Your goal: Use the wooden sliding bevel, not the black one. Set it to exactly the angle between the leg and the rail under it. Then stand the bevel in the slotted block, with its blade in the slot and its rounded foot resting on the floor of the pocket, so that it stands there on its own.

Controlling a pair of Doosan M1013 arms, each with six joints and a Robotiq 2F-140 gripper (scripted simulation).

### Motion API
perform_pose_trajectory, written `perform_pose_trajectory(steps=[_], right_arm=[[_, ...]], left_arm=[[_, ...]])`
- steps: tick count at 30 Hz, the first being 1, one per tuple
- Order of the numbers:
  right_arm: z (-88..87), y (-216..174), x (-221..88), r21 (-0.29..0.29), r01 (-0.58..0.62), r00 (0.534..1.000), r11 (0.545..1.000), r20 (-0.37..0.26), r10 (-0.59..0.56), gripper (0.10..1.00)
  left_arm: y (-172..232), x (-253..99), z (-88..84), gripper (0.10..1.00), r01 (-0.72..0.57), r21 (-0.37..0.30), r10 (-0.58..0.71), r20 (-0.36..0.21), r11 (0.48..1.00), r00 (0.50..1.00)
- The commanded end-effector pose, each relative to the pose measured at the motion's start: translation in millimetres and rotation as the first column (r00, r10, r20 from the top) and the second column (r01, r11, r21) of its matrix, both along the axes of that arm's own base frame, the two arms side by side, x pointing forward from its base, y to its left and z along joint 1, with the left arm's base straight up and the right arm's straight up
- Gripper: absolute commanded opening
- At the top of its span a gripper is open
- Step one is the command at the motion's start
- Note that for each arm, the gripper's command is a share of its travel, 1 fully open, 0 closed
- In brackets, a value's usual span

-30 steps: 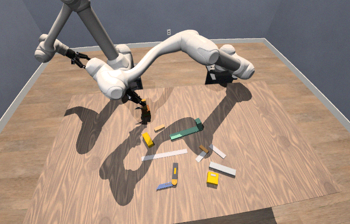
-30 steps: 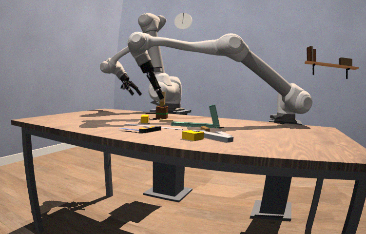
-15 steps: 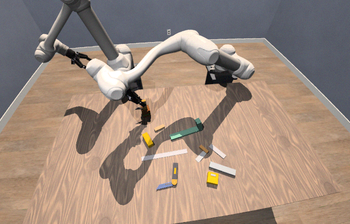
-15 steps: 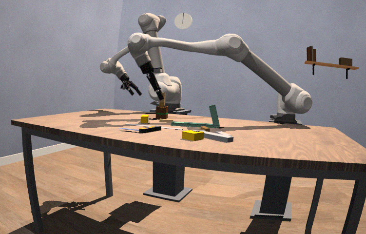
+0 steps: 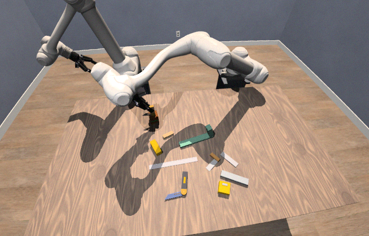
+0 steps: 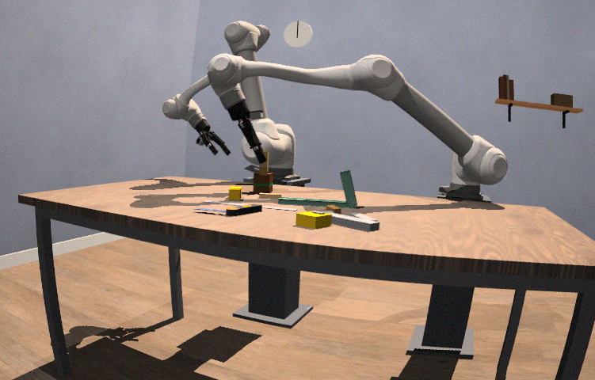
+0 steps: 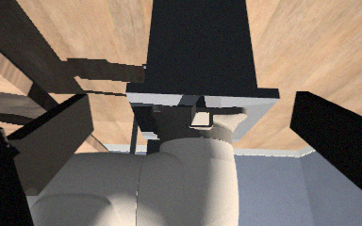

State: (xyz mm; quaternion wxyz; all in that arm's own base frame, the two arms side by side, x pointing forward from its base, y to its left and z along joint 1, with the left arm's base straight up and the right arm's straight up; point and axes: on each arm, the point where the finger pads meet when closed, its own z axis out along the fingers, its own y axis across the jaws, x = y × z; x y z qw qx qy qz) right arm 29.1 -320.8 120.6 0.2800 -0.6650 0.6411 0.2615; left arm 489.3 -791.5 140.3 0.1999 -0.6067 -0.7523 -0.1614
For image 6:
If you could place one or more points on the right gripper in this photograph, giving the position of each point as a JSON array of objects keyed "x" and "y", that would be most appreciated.
[{"x": 203, "y": 128}]

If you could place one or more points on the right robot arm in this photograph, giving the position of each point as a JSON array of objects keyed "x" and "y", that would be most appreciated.
[{"x": 278, "y": 139}]

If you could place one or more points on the light grey rectangular bar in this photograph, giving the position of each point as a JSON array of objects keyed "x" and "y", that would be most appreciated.
[{"x": 358, "y": 223}]

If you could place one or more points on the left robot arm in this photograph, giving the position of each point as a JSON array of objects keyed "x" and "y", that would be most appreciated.
[{"x": 483, "y": 163}]

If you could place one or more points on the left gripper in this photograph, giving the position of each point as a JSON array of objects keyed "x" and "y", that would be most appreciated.
[{"x": 238, "y": 112}]

